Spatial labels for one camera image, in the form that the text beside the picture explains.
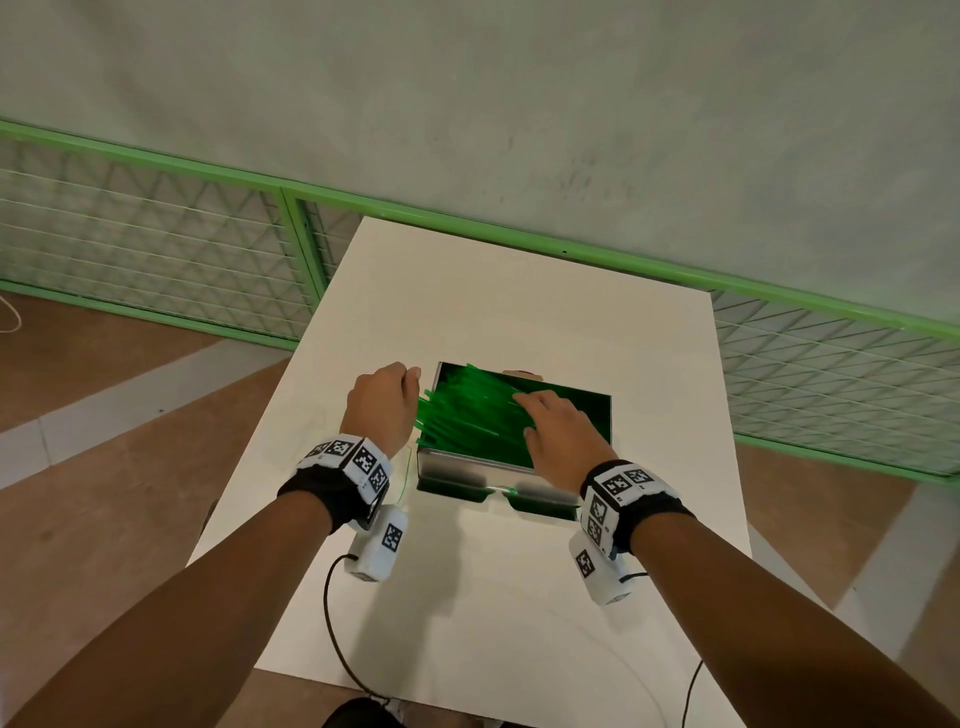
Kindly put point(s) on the person's left hand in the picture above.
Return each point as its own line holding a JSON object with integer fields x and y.
{"x": 379, "y": 405}

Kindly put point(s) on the person's right hand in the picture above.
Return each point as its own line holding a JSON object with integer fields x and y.
{"x": 566, "y": 446}

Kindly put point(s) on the person's right thumb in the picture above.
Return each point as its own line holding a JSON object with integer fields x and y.
{"x": 531, "y": 441}

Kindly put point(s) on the person's left thumb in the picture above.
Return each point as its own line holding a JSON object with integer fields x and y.
{"x": 412, "y": 375}

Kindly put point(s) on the pile of green sticks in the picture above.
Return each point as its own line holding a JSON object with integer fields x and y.
{"x": 469, "y": 416}

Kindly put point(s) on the person's right forearm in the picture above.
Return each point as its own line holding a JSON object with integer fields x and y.
{"x": 757, "y": 637}

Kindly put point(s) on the person's left forearm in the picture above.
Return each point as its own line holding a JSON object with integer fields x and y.
{"x": 195, "y": 622}

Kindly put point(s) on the shiny metal tray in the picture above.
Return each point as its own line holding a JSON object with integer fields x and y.
{"x": 480, "y": 471}

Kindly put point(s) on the black marker-tagged right wristband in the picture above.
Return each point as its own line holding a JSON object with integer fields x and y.
{"x": 626, "y": 499}

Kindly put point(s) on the black marker-tagged wristband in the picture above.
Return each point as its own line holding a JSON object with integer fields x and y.
{"x": 341, "y": 472}
{"x": 626, "y": 499}

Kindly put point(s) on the black marker-tagged left wristband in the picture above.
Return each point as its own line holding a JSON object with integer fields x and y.
{"x": 341, "y": 472}

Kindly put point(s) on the person's black clothing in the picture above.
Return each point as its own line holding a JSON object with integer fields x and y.
{"x": 360, "y": 714}

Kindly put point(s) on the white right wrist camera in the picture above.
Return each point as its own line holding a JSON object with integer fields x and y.
{"x": 598, "y": 574}

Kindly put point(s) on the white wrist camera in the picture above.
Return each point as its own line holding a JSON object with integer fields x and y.
{"x": 598, "y": 574}
{"x": 379, "y": 544}

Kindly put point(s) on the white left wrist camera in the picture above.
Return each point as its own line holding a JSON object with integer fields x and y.
{"x": 379, "y": 544}

